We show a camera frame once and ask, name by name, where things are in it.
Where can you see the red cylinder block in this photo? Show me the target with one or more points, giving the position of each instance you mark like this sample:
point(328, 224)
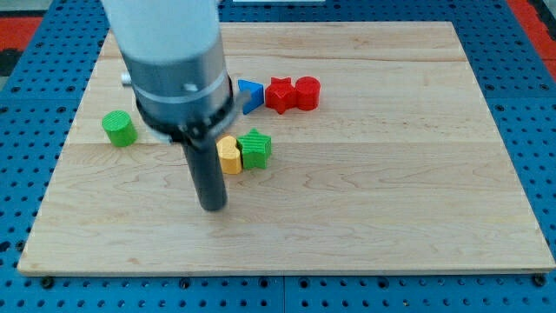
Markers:
point(308, 90)

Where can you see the red star block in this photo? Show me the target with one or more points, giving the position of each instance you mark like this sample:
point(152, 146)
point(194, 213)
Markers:
point(280, 95)

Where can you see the green cylinder block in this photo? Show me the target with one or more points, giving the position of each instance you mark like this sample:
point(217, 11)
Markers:
point(119, 128)

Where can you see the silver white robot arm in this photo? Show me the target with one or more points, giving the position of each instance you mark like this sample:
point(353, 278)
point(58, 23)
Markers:
point(174, 55)

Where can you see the green star block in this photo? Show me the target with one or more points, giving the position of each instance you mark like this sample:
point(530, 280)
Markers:
point(256, 149)

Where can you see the black cylindrical pointer tool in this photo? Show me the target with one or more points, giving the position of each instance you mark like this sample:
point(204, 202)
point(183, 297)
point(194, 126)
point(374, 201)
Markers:
point(206, 172)

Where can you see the blue triangle block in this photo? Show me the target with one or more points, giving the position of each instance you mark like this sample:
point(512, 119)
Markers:
point(256, 92)

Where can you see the yellow heart block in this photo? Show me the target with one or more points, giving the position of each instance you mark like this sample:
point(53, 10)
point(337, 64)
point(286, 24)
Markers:
point(229, 155)

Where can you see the light wooden board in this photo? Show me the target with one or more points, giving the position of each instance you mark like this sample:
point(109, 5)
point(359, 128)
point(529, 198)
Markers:
point(400, 170)

